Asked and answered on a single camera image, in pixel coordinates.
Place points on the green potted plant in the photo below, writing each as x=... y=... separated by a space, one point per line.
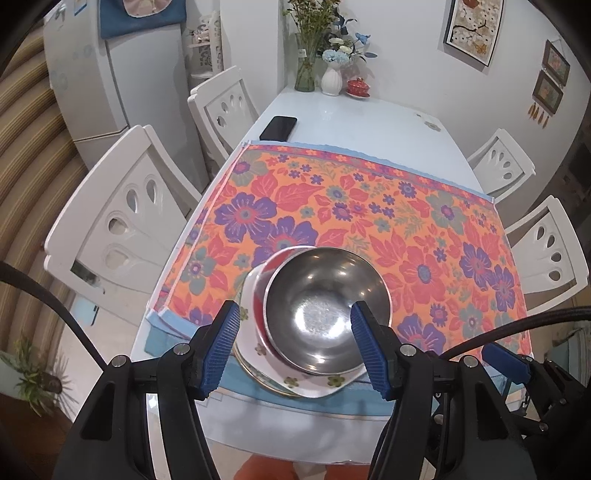
x=32 y=374

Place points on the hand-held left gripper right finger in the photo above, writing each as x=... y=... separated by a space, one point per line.
x=369 y=350

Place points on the round blue leaf plate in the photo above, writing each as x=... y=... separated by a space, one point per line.
x=253 y=370

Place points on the hanging yellow ornaments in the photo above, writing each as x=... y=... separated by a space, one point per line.
x=538 y=114

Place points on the orange floral tablecloth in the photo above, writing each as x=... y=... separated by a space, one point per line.
x=369 y=221

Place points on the large green flower plate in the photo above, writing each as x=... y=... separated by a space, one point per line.
x=318 y=385

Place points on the blue cloth cover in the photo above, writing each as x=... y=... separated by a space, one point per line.
x=138 y=23

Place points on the person's left leg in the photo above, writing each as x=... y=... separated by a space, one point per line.
x=263 y=468

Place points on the glass vase with stems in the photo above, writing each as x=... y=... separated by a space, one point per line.
x=305 y=69

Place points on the blue steel bowl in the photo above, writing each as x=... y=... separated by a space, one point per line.
x=318 y=314

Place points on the small framed picture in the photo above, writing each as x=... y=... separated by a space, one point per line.
x=556 y=62
x=548 y=92

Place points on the blue and white flowers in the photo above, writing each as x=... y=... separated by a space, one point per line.
x=346 y=44

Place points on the patterned cloth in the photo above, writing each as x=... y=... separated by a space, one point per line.
x=577 y=337

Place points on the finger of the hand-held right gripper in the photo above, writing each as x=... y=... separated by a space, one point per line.
x=505 y=361

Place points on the white ornate shelf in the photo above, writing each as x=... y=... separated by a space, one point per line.
x=205 y=46

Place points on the white dining chair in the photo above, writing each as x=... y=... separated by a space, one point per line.
x=489 y=170
x=217 y=115
x=531 y=249
x=92 y=230

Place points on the black smartphone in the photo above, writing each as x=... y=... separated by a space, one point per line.
x=278 y=128

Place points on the large framed picture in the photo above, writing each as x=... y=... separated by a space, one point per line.
x=475 y=32

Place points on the white refrigerator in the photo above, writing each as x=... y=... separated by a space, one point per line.
x=138 y=92

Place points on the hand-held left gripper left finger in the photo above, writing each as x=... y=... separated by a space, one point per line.
x=221 y=341

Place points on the red lidded teacup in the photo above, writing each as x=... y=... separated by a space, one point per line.
x=356 y=85

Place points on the white ribbed vase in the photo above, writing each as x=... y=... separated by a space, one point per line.
x=331 y=81

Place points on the beige striped curtain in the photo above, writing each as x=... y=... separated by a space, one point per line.
x=27 y=184

